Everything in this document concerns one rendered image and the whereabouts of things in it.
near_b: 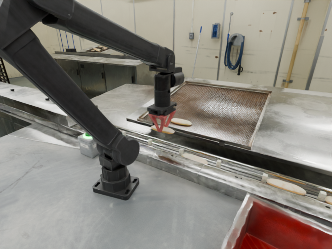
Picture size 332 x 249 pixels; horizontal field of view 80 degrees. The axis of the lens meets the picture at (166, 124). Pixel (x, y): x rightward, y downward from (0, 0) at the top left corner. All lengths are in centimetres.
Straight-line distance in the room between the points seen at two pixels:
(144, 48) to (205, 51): 403
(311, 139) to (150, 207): 61
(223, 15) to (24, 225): 430
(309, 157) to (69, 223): 72
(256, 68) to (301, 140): 355
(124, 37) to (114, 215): 45
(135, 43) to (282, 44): 384
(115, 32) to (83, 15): 8
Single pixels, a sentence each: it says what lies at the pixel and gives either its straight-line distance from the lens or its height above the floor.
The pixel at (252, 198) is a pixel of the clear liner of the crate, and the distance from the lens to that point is 50.
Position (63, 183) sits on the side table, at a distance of 73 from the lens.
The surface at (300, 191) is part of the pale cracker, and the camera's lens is 68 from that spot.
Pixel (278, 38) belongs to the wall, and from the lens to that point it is 427.
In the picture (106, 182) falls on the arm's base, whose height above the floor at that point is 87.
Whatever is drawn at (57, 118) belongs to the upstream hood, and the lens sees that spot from 108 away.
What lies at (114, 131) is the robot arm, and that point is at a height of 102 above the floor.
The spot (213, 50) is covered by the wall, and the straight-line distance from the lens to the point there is 452.
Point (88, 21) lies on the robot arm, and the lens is 47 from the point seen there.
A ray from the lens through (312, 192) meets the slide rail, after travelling 71.
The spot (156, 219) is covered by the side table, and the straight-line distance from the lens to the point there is 56.
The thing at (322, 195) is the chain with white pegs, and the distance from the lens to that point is 69.
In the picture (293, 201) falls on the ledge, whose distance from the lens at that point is 63.
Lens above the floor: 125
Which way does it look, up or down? 24 degrees down
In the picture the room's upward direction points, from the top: straight up
